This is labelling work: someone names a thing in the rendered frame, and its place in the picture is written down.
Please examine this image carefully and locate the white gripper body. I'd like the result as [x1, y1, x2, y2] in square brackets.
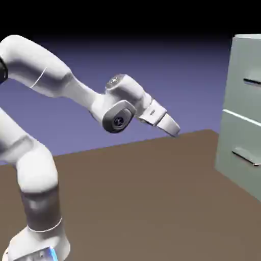
[156, 112, 181, 138]

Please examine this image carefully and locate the silver metal drawer handle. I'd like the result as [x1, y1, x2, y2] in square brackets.
[243, 77, 261, 86]
[232, 147, 261, 166]

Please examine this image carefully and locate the grey-green painted cabinet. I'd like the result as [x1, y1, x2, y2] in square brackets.
[214, 34, 261, 202]

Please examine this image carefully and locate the grey-green drawer front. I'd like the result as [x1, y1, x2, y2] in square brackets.
[223, 36, 261, 124]
[215, 110, 261, 202]

